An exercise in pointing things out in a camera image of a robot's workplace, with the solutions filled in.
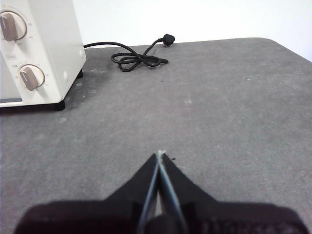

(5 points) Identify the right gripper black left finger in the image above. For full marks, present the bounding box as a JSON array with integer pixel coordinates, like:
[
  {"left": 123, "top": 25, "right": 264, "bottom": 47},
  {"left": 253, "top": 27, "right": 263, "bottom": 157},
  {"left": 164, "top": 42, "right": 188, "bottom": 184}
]
[{"left": 13, "top": 152, "right": 160, "bottom": 234}]

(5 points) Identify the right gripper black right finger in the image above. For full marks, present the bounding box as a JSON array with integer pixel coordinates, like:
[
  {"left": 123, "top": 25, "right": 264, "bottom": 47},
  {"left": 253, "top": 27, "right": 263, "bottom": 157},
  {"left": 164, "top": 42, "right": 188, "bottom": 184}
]
[{"left": 159, "top": 151, "right": 312, "bottom": 234}]

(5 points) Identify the beige oven knob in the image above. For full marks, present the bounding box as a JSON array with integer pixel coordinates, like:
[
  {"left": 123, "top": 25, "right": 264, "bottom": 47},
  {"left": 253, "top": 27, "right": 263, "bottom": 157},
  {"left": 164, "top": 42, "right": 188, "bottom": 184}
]
[
  {"left": 0, "top": 11, "right": 28, "bottom": 42},
  {"left": 19, "top": 64, "right": 46, "bottom": 92}
]

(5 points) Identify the cream Toshiba toaster oven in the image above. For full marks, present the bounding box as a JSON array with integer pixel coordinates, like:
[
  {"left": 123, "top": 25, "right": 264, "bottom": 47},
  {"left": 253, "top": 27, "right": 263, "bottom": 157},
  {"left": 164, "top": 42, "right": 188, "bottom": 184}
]
[{"left": 0, "top": 0, "right": 87, "bottom": 112}]

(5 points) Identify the black oven power cable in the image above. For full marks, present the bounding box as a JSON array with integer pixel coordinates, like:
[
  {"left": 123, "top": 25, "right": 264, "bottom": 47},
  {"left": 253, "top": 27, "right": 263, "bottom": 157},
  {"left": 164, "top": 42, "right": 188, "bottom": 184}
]
[{"left": 83, "top": 33, "right": 176, "bottom": 73}]

